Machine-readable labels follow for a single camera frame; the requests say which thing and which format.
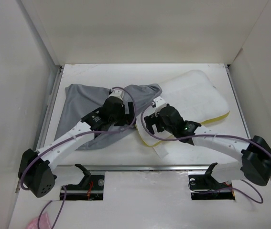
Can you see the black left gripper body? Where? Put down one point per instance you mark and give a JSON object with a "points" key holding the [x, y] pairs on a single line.
{"points": [[121, 119]]}

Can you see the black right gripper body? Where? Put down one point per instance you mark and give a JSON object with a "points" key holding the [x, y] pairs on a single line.
{"points": [[161, 126]]}

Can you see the grey pillowcase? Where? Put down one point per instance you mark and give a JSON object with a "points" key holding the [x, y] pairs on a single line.
{"points": [[82, 99]]}

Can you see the white pillow yellow edge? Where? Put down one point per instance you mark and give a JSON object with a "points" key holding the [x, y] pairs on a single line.
{"points": [[195, 97]]}

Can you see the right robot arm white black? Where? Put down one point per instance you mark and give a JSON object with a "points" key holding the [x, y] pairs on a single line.
{"points": [[252, 157]]}

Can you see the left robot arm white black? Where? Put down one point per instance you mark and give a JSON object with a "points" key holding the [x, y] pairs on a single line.
{"points": [[36, 171]]}

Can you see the pink bubble wrap piece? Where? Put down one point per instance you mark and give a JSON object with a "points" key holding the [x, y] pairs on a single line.
{"points": [[43, 220]]}

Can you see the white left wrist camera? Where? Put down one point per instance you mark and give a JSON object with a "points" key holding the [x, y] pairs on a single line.
{"points": [[118, 93]]}

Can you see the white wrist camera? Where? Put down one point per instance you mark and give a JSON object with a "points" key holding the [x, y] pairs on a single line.
{"points": [[118, 93], [158, 103]]}

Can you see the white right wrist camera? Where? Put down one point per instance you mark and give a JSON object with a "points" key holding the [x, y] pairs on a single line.
{"points": [[158, 103]]}

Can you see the aluminium left rail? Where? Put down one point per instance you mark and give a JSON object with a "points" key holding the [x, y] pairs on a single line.
{"points": [[48, 107]]}

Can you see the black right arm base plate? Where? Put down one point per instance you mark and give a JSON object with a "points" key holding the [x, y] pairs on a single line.
{"points": [[205, 187]]}

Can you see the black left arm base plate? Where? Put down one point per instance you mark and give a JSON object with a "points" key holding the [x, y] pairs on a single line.
{"points": [[78, 183]]}

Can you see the aluminium front rail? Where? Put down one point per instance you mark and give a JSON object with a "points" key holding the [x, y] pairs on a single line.
{"points": [[145, 168]]}

